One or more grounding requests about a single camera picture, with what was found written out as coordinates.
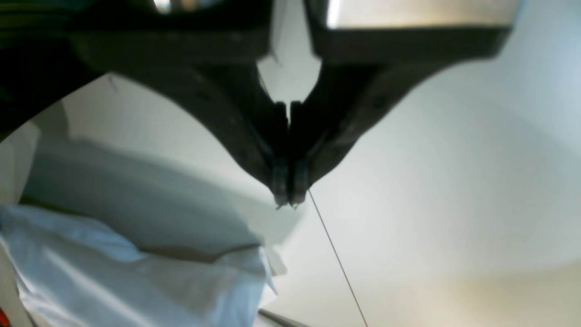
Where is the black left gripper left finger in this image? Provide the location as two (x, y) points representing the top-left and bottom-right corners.
(0, 0), (291, 206)

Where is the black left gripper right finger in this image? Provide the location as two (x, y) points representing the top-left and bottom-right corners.
(289, 0), (514, 206)

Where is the white t-shirt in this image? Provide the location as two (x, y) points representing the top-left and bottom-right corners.
(0, 203), (287, 327)

